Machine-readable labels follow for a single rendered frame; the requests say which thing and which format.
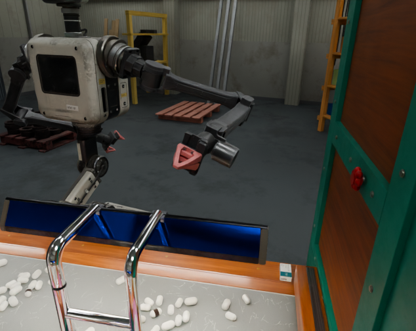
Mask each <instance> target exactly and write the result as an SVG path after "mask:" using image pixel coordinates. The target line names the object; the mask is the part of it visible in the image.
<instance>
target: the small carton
mask: <svg viewBox="0 0 416 331"><path fill-rule="evenodd" d="M291 279H292V274H291V265H290V264H284V263H280V280H282V281H288V282H291Z"/></svg>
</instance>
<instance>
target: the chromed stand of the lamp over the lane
mask: <svg viewBox="0 0 416 331"><path fill-rule="evenodd" d="M100 207H106V206H105V205H103V204H96V203H93V204H91V205H90V206H89V207H88V208H87V209H86V210H85V211H83V212H82V213H81V214H80V215H79V216H78V217H77V218H76V219H75V220H74V221H73V222H71V223H70V224H69V225H68V226H67V227H66V228H65V229H64V230H63V231H62V232H61V233H60V234H59V235H58V236H57V237H56V238H55V239H54V240H53V241H52V242H51V243H50V245H49V247H48V250H47V254H46V264H47V270H48V274H49V279H50V282H51V288H52V293H53V297H54V302H55V306H56V312H57V315H58V320H59V324H60V329H61V331H76V330H75V326H74V323H73V320H80V321H85V322H92V323H96V324H103V325H108V326H114V327H119V328H126V329H130V331H142V319H141V312H140V296H139V289H138V262H139V260H140V256H141V255H142V253H143V251H144V249H145V247H146V246H147V244H148V243H149V241H150V239H151V237H152V236H153V234H154V232H155V231H156V229H157V227H158V225H159V224H160V222H161V223H164V221H165V215H163V214H168V213H167V211H160V210H154V211H153V212H152V213H153V214H151V215H150V216H149V220H148V222H147V223H146V225H145V226H144V228H143V229H142V231H141V232H140V234H139V235H138V237H137V238H136V240H135V242H134V243H133V245H132V246H131V248H130V250H129V252H128V254H127V257H126V260H125V266H124V279H125V291H126V298H127V309H128V316H129V317H123V316H119V315H111V314H107V313H99V312H95V311H88V310H83V309H76V308H71V307H70V301H69V297H68V290H67V286H66V285H67V283H66V280H65V276H64V270H63V266H62V253H63V251H64V248H65V247H66V246H67V245H68V243H69V242H70V241H71V240H72V239H73V238H74V237H75V236H76V235H77V234H78V233H79V232H80V231H81V230H82V229H83V228H84V227H85V225H86V224H87V223H88V222H89V221H90V220H91V219H92V218H93V217H94V216H95V215H100V212H101V208H100Z"/></svg>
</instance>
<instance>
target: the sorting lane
mask: <svg viewBox="0 0 416 331"><path fill-rule="evenodd" d="M1 259H6V260H7V264H6V265H4V266H1V267H0V287H3V286H5V287H6V283H8V282H10V281H12V280H15V281H17V279H18V275H19V274H20V273H26V272H28V273H29V274H30V277H29V278H28V279H29V280H28V282H27V283H21V286H22V290H21V291H20V292H18V293H17V294H16V295H15V297H16V298H17V300H18V305H17V306H15V307H11V306H10V304H8V306H7V308H6V309H5V310H4V311H0V331H61V329H60V324H59V320H58V315H57V312H56V306H55V302H54V297H53V293H52V288H51V285H50V284H48V281H49V280H50V279H49V274H48V273H46V272H45V269H46V268H47V264H46V260H44V259H36V258H30V257H22V256H17V255H8V254H0V260H1ZM62 266H63V270H64V276H65V280H66V283H67V285H66V286H67V290H68V297H69V301H70V307H71V308H76V309H83V310H88V311H95V312H99V313H107V314H111V315H119V316H123V317H129V316H128V309H127V298H126V291H125V282H123V283H122V284H120V285H118V284H116V280H117V279H118V278H120V277H121V276H124V271H118V270H113V269H105V268H100V267H91V266H86V265H77V264H72V263H63V262H62ZM38 269H39V270H41V274H40V275H39V277H38V278H37V279H33V278H32V274H34V272H35V271H36V270H38ZM33 280H36V281H39V280H41V281H42V282H43V285H42V287H41V289H40V290H36V289H35V288H34V289H32V293H31V296H30V297H26V296H25V291H26V289H27V288H28V286H29V284H30V283H31V281H33ZM138 289H139V296H140V304H143V303H144V304H145V302H144V300H145V299H146V298H150V299H152V300H153V301H154V304H153V305H152V306H151V309H150V310H149V311H141V310H140V312H141V315H142V316H145V317H146V320H145V322H143V323H142V331H151V329H152V328H153V327H154V326H155V325H158V326H159V331H163V330H162V329H161V325H162V324H163V323H164V322H167V321H170V320H173V321H174V322H175V318H176V316H177V315H181V316H183V312H185V311H189V313H190V318H189V321H188V322H183V320H182V322H181V325H180V326H176V325H175V327H174V328H172V329H170V330H167V331H298V327H297V313H296V305H295V296H292V295H287V294H279V293H273V292H265V291H260V290H251V289H246V288H237V287H232V286H223V285H218V284H209V283H204V282H196V281H191V280H182V279H177V278H169V277H164V276H155V275H146V274H141V273H138ZM9 292H10V288H7V291H6V292H5V293H4V294H0V296H6V298H7V301H8V300H9V298H10V297H11V295H10V294H9ZM244 294H247V295H248V296H249V298H250V299H251V303H250V304H246V303H245V302H244V300H243V299H242V296H243V295H244ZM158 296H163V301H162V304H161V305H160V306H158V305H156V300H157V297H158ZM191 297H195V298H197V299H198V302H197V303H196V304H195V305H186V304H185V302H184V301H185V299H186V298H191ZM178 298H182V299H183V302H182V305H181V306H180V307H179V308H177V307H175V303H176V302H177V299H178ZM225 299H229V300H230V301H231V304H230V306H229V308H228V310H226V311H225V310H223V309H222V304H223V302H224V300H225ZM8 303H9V302H8ZM169 305H173V306H174V313H173V314H172V315H168V313H167V311H168V306H169ZM156 308H160V309H161V310H162V313H161V314H160V315H159V316H157V317H155V318H152V317H151V316H150V312H151V311H152V310H154V309H156ZM227 312H231V313H233V314H235V315H236V320H235V321H232V320H230V319H227V318H226V316H225V314H226V313H227ZM73 323H74V326H75V330H76V331H86V330H87V329H88V328H89V327H93V328H94V331H130V329H126V328H119V327H114V326H108V325H103V324H96V323H92V322H85V321H80V320H73Z"/></svg>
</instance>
